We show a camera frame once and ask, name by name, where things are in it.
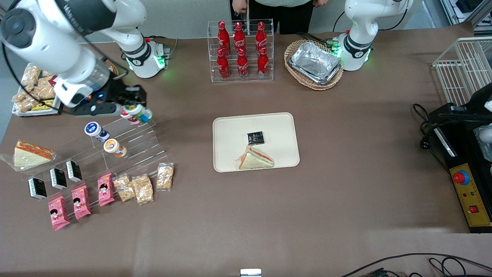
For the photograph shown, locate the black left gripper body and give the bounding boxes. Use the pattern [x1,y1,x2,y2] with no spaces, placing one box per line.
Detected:
[466,82,492,115]

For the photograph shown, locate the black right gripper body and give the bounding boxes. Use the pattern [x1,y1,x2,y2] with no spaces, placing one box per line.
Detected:
[82,74,136,107]

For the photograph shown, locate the green lid gum jar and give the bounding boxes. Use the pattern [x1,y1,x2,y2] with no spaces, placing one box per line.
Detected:
[125,102,153,124]

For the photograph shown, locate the red lid gum jar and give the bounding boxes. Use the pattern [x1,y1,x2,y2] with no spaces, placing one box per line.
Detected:
[120,109,141,127]

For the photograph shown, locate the blue lid gum jar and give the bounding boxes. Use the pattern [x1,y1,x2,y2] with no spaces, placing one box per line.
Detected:
[84,121,111,143]

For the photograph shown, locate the orange lid gum jar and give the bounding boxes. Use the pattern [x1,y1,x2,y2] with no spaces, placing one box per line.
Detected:
[103,138,128,159]

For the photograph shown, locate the beige plastic tray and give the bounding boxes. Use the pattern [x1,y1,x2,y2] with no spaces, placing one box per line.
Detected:
[213,112,301,173]

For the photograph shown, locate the person right hand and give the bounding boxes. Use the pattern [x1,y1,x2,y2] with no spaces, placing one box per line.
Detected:
[231,0,249,16]

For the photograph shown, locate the brown wicker basket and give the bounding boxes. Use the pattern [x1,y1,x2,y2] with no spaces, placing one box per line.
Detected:
[103,58,120,77]

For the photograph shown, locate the clear acrylic stepped stand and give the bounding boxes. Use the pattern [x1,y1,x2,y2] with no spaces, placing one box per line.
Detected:
[90,109,170,178]

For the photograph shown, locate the clear acrylic low riser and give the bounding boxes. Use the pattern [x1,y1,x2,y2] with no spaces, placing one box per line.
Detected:
[23,133,170,202]

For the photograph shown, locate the yellow snack packet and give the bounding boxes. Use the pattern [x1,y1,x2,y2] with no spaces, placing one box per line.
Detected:
[31,99,55,112]

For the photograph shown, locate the black yellow control box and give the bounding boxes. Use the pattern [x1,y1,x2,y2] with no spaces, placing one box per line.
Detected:
[428,102,492,234]

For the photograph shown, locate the clear acrylic bottle rack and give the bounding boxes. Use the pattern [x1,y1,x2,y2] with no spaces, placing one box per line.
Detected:
[207,19,274,83]

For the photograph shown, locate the small black white box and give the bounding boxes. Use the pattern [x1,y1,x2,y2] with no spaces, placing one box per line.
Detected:
[65,160,83,183]
[50,168,68,190]
[28,177,48,201]

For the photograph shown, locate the red cola bottle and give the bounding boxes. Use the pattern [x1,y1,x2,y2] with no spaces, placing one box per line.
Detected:
[236,48,249,80]
[233,22,247,57]
[257,47,270,79]
[216,48,231,80]
[255,22,268,55]
[217,21,231,57]

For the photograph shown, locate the pink snack pack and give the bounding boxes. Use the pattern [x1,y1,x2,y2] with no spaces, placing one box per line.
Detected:
[71,185,92,221]
[96,172,116,207]
[48,195,71,232]

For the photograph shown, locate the white rectangular bin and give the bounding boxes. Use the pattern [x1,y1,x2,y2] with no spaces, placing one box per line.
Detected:
[11,62,64,117]

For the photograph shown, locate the wrapped triangle sandwich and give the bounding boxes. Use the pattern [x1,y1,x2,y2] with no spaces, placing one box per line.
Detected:
[233,145,275,171]
[0,139,59,172]

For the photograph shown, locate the black square snack packet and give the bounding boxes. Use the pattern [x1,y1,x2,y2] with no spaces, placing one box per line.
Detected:
[246,131,266,146]

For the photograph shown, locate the silver foil container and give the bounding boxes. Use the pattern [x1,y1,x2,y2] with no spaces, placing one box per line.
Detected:
[289,41,343,85]

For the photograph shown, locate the light wicker basket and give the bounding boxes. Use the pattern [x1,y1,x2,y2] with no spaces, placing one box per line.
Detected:
[284,39,345,91]

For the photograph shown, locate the person in dark trousers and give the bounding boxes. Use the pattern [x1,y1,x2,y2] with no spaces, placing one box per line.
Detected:
[230,0,329,36]

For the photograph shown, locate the white wire basket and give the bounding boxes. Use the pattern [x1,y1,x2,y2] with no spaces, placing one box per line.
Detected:
[432,36,492,107]

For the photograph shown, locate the black power cable with plug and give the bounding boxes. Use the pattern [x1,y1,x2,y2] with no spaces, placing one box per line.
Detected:
[412,103,451,173]

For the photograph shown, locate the grey base connector cable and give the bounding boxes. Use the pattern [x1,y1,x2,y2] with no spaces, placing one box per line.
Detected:
[144,35,180,70]

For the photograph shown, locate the metal frame equipment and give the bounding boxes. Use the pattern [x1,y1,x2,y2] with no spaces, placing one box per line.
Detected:
[440,0,492,36]

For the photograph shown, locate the black floor cables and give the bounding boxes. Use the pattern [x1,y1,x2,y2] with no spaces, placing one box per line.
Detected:
[340,252,492,277]

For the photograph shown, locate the black base cable bundle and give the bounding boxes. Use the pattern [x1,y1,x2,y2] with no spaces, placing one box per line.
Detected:
[295,32,339,50]

